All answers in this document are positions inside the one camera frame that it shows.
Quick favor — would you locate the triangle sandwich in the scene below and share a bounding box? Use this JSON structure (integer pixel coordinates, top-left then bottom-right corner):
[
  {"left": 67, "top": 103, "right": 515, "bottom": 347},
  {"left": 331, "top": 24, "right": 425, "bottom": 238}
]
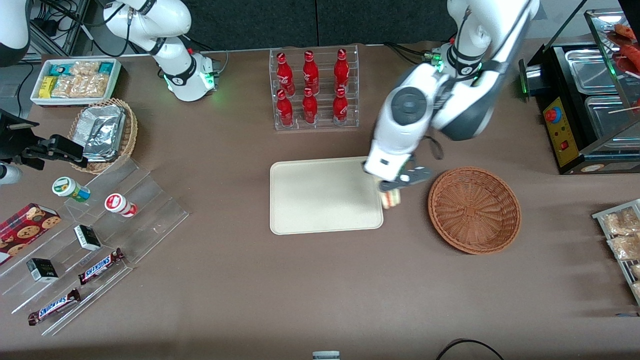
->
[{"left": 381, "top": 188, "right": 403, "bottom": 210}]

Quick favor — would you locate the small tan wicker basket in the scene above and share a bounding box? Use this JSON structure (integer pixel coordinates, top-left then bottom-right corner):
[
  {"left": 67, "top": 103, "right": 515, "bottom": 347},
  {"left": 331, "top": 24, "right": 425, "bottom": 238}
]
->
[{"left": 67, "top": 97, "right": 139, "bottom": 175}]

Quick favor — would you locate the cream plastic tray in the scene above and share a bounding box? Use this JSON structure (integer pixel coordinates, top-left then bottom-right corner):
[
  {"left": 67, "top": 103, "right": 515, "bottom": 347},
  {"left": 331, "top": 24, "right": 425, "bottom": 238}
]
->
[{"left": 269, "top": 156, "right": 385, "bottom": 236}]

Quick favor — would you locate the large brown wicker basket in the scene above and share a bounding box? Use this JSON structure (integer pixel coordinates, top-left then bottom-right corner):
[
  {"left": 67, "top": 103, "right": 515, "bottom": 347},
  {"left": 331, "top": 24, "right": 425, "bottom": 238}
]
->
[{"left": 427, "top": 166, "right": 522, "bottom": 256}]

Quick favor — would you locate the tray of packaged pastries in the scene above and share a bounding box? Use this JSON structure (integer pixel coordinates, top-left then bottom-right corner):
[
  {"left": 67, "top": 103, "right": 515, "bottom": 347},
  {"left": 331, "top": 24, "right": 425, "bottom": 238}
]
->
[{"left": 592, "top": 198, "right": 640, "bottom": 307}]

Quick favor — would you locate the green lid cup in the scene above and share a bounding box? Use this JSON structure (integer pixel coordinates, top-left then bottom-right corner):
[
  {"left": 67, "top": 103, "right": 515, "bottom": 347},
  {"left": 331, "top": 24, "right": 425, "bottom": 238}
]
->
[{"left": 52, "top": 176, "right": 92, "bottom": 203}]

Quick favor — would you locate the silver foil packet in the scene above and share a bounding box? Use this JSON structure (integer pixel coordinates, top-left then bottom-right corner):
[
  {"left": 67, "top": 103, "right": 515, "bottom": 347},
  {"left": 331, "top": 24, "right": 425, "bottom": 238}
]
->
[{"left": 80, "top": 104, "right": 127, "bottom": 162}]

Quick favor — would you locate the white plastic snack bin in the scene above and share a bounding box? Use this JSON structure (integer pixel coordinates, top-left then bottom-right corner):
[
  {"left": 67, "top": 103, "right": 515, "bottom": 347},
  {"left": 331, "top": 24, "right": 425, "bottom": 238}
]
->
[{"left": 30, "top": 57, "right": 123, "bottom": 108}]

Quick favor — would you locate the red cookie box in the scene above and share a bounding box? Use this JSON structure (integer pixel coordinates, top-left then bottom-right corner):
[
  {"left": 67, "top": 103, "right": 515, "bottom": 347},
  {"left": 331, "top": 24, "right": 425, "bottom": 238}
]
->
[{"left": 0, "top": 202, "right": 62, "bottom": 267}]

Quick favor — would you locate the clear nut snack bag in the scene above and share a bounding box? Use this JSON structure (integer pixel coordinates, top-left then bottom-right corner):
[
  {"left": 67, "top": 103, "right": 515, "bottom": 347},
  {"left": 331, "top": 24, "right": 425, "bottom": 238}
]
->
[
  {"left": 77, "top": 74, "right": 110, "bottom": 99},
  {"left": 51, "top": 75, "right": 81, "bottom": 99},
  {"left": 69, "top": 60, "right": 102, "bottom": 78}
]

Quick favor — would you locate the red cola bottle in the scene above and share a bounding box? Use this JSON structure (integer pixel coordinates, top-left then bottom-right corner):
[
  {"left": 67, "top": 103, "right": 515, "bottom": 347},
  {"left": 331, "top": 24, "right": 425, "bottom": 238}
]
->
[
  {"left": 276, "top": 89, "right": 295, "bottom": 128},
  {"left": 333, "top": 48, "right": 351, "bottom": 93},
  {"left": 302, "top": 87, "right": 319, "bottom": 125},
  {"left": 332, "top": 87, "right": 349, "bottom": 126},
  {"left": 276, "top": 52, "right": 296, "bottom": 97},
  {"left": 302, "top": 50, "right": 320, "bottom": 96}
]

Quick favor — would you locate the red lid cup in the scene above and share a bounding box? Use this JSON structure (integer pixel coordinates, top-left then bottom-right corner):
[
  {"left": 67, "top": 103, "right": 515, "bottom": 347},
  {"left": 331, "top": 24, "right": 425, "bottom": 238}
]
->
[{"left": 104, "top": 193, "right": 138, "bottom": 219}]

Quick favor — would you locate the small black white box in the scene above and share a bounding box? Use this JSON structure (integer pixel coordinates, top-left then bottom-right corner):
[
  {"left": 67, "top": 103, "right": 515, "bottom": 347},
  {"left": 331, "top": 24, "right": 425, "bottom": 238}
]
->
[
  {"left": 73, "top": 224, "right": 103, "bottom": 252},
  {"left": 26, "top": 257, "right": 60, "bottom": 284}
]

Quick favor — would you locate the clear acrylic bottle rack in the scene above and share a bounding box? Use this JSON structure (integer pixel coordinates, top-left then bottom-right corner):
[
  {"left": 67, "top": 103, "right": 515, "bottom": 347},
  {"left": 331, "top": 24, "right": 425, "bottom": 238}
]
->
[{"left": 268, "top": 44, "right": 360, "bottom": 132}]

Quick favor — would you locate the clear acrylic stepped display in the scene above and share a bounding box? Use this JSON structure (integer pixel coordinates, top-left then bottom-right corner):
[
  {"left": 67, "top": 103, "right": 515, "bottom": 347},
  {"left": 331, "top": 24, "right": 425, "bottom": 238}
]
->
[{"left": 0, "top": 159, "right": 191, "bottom": 337}]

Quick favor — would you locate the Snickers chocolate bar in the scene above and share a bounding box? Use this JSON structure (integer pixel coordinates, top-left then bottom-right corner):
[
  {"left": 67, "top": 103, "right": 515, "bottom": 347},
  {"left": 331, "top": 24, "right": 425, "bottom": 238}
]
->
[
  {"left": 77, "top": 248, "right": 126, "bottom": 286},
  {"left": 27, "top": 288, "right": 82, "bottom": 327}
]

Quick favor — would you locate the black food warmer appliance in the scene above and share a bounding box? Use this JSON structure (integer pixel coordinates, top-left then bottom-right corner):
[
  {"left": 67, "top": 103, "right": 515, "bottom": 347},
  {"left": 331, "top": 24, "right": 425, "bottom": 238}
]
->
[{"left": 518, "top": 9, "right": 640, "bottom": 176}]

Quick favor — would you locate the steel warmer pan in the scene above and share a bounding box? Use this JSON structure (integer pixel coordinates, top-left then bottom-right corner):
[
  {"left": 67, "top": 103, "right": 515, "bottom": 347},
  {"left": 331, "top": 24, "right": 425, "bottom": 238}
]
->
[
  {"left": 584, "top": 95, "right": 640, "bottom": 142},
  {"left": 565, "top": 48, "right": 615, "bottom": 95}
]

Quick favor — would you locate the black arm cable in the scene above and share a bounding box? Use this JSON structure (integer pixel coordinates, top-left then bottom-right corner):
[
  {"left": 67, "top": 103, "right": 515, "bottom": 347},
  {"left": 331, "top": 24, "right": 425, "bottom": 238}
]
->
[{"left": 422, "top": 134, "right": 445, "bottom": 161}]

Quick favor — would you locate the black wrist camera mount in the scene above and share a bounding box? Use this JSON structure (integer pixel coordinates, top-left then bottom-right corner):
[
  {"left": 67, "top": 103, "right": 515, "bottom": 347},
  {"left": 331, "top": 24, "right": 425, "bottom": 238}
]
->
[{"left": 0, "top": 109, "right": 40, "bottom": 166}]

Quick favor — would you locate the black base cable bundle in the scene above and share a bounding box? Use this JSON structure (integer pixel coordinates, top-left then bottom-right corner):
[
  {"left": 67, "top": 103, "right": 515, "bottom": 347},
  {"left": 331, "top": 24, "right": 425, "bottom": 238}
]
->
[{"left": 384, "top": 42, "right": 436, "bottom": 68}]

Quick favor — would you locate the aluminium frame post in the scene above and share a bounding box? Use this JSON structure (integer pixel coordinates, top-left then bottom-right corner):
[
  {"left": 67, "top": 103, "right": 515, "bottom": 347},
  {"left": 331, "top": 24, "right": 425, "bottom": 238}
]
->
[{"left": 31, "top": 0, "right": 92, "bottom": 60}]

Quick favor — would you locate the black floor cable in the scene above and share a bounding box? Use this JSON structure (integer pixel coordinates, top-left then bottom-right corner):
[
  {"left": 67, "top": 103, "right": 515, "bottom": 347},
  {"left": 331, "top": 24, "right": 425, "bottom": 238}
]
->
[{"left": 434, "top": 338, "right": 506, "bottom": 360}]

